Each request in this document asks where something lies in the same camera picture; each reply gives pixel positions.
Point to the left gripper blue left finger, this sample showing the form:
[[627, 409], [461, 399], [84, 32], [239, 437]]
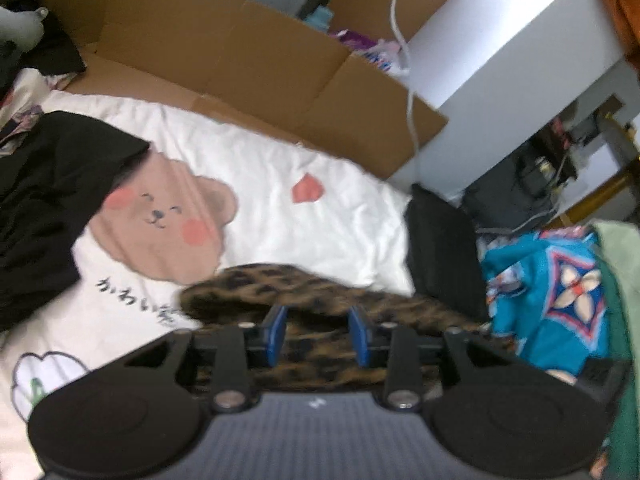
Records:
[[264, 341]]

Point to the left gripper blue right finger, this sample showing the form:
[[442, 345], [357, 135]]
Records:
[[370, 341]]

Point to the leopard print garment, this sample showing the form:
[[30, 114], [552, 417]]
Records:
[[317, 354]]

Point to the black folded garment on right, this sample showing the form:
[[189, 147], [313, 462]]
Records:
[[442, 254]]

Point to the white bear print bedsheet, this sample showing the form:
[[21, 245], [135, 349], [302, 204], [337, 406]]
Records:
[[297, 206]]

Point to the blue patterned garment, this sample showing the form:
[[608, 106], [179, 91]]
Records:
[[545, 294]]

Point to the brown cardboard sheet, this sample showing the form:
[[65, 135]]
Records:
[[241, 62]]

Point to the black garment on left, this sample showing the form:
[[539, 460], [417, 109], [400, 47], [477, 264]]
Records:
[[51, 187]]

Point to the light green blanket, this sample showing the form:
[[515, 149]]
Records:
[[617, 252]]

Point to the grey plush toy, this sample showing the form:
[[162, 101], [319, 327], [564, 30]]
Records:
[[22, 23]]

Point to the orange garment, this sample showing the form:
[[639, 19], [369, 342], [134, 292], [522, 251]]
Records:
[[625, 18]]

